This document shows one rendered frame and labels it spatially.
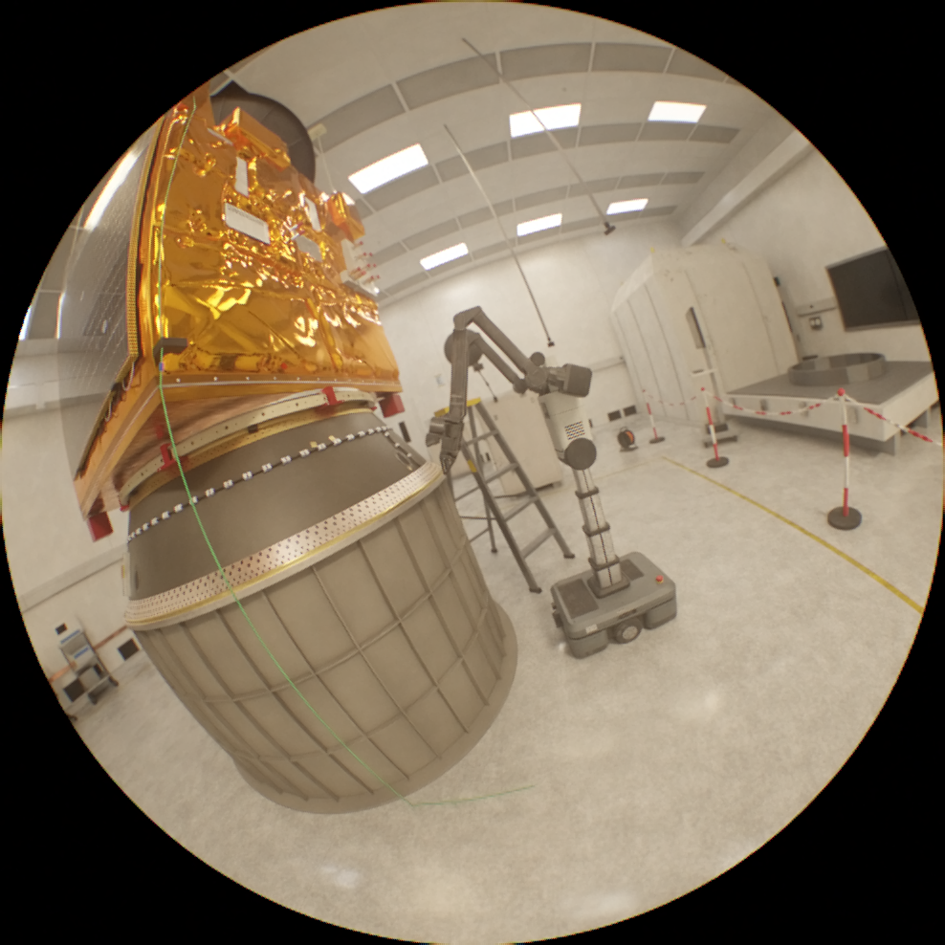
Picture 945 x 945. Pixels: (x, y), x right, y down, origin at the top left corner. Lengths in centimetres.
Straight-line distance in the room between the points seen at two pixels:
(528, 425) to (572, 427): 321
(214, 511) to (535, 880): 170
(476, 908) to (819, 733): 135
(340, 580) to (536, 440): 395
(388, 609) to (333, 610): 22
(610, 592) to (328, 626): 140
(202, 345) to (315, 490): 65
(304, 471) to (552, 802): 160
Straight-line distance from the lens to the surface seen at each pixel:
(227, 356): 124
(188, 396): 112
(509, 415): 473
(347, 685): 133
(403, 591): 132
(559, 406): 151
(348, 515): 120
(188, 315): 123
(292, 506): 121
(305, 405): 144
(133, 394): 126
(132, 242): 147
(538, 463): 481
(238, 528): 122
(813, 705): 171
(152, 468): 153
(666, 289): 625
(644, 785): 148
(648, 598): 183
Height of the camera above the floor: 139
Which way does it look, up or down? 9 degrees down
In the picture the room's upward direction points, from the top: 20 degrees counter-clockwise
